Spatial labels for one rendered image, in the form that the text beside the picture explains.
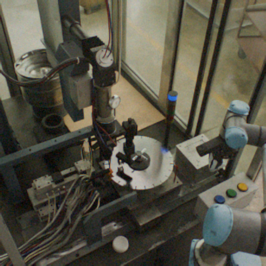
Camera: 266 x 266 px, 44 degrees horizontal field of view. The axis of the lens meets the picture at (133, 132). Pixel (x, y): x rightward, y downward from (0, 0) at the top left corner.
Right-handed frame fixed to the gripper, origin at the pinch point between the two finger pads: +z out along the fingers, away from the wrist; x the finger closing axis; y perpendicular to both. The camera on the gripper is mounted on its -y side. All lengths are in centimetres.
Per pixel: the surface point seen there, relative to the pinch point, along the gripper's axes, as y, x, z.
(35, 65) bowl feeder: -68, 95, -1
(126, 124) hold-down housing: -37.2, 12.4, -19.7
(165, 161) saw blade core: -14.2, 15.2, 8.2
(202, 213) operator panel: -1.4, -7.8, 21.4
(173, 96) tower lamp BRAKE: -6.5, 36.0, -14.6
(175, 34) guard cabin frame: 3, 66, -32
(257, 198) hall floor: 88, 39, 92
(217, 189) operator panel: 6.2, -2.6, 12.2
